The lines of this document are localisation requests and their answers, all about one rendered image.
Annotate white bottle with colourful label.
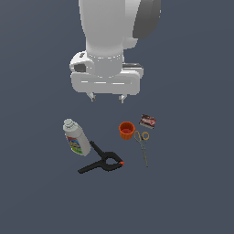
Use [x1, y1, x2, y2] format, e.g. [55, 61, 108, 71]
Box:
[62, 118, 92, 157]

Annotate small dark red box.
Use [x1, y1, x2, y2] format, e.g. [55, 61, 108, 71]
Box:
[139, 113, 157, 130]

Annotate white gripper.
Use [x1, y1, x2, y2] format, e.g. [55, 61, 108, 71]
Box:
[70, 62, 145, 104]

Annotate orange cup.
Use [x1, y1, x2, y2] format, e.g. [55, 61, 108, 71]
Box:
[118, 121, 136, 141]

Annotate black spring clamp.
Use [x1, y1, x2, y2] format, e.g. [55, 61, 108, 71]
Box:
[77, 140, 125, 175]

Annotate scissors with yellow handles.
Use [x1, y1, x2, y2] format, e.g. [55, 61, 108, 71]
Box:
[133, 130, 151, 168]

